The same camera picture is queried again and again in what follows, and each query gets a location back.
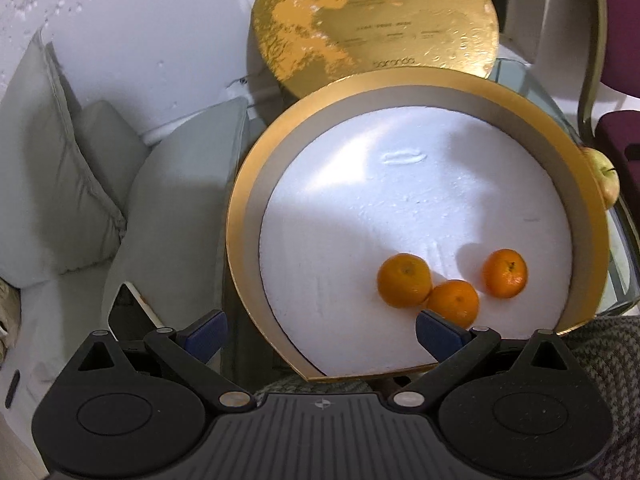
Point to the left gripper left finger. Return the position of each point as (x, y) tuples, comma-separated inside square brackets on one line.
[(182, 356)]

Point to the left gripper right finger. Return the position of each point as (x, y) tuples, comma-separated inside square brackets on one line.
[(458, 353)]

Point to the mandarin orange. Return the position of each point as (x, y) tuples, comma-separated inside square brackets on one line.
[(404, 281), (456, 301), (504, 273)]

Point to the gold round box lid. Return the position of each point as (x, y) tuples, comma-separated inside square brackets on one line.
[(308, 44)]

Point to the smartphone with light case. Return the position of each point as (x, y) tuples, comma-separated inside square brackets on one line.
[(130, 317)]

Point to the grey sofa seat cushion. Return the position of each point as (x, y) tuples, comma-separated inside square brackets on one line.
[(174, 244)]

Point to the houndstooth fabric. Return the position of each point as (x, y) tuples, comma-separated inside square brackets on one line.
[(607, 349)]

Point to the round gold cake box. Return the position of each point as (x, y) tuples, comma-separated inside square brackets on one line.
[(439, 164)]

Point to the large grey cushion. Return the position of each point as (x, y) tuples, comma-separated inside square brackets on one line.
[(55, 215)]

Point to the small grey cushion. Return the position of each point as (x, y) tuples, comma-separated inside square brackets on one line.
[(114, 151)]

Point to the yellow green apple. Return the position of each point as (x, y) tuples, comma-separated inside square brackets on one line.
[(605, 174)]

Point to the maroon chair with gold frame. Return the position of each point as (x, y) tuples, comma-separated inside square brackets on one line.
[(613, 60)]

